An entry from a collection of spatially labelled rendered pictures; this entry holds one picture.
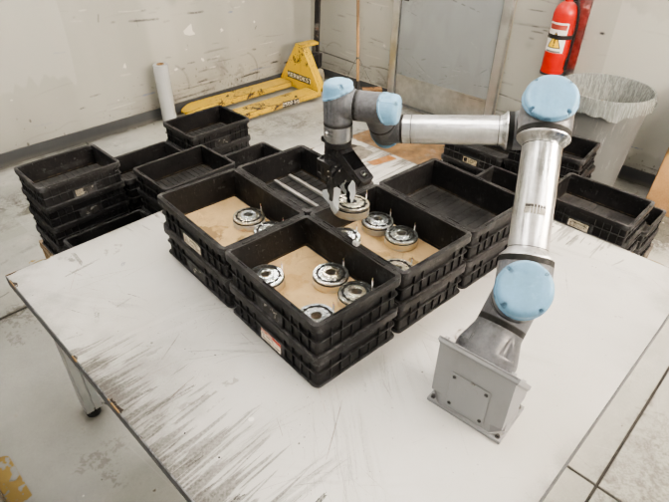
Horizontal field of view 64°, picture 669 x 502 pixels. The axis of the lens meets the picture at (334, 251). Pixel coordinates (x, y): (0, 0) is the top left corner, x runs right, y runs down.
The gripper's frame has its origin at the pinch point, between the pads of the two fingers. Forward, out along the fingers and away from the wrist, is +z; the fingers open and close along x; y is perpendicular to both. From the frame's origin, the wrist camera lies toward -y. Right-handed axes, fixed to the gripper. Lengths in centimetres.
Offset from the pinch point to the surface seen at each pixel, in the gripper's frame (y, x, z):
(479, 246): -22.4, -35.1, 16.9
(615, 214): -15, -151, 56
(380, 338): -24.1, 6.4, 28.1
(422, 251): -11.3, -22.2, 19.1
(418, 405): -45, 12, 31
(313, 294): -7.0, 16.6, 18.0
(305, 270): 3.0, 12.1, 18.0
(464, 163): 77, -154, 68
